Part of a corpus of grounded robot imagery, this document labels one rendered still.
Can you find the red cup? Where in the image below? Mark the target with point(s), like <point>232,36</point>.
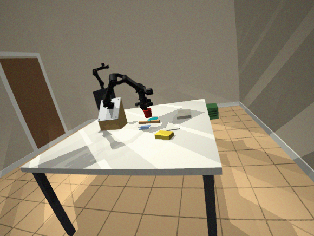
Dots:
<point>148,113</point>

